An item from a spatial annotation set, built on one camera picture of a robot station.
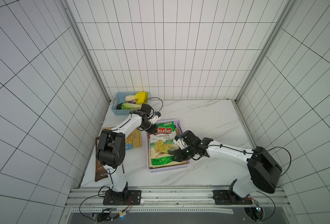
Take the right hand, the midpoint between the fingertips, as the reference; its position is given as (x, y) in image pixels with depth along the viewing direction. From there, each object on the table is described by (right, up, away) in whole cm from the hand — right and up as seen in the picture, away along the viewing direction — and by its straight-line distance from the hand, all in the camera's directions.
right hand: (170, 160), depth 80 cm
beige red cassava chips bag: (-12, -3, -1) cm, 12 cm away
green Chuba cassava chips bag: (-7, +8, +8) cm, 13 cm away
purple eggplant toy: (-42, +33, +34) cm, 63 cm away
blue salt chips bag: (-25, +9, +13) cm, 30 cm away
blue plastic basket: (-43, +41, +38) cm, 71 cm away
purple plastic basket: (+6, +18, +20) cm, 27 cm away
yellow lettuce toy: (-22, +41, +31) cm, 56 cm away
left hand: (-12, +15, +12) cm, 23 cm away
